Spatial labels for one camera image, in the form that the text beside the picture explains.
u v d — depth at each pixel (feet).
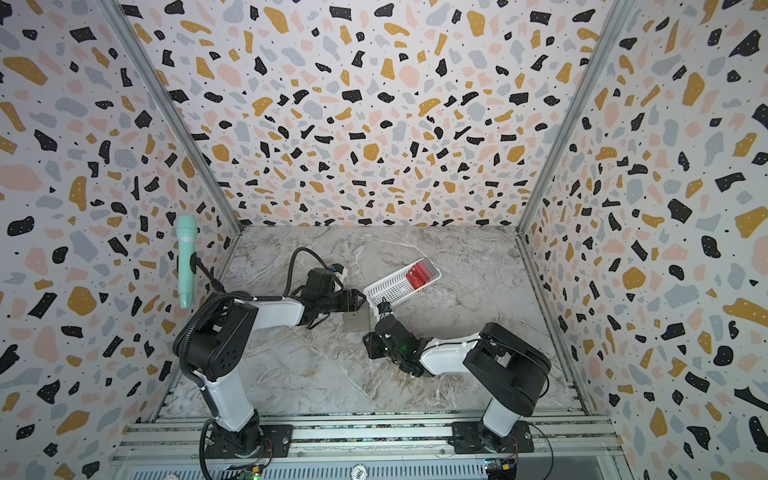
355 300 2.90
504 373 1.51
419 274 3.39
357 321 3.11
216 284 2.88
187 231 2.45
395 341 2.23
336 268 2.96
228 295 3.09
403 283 3.47
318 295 2.57
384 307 2.65
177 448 2.39
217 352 1.58
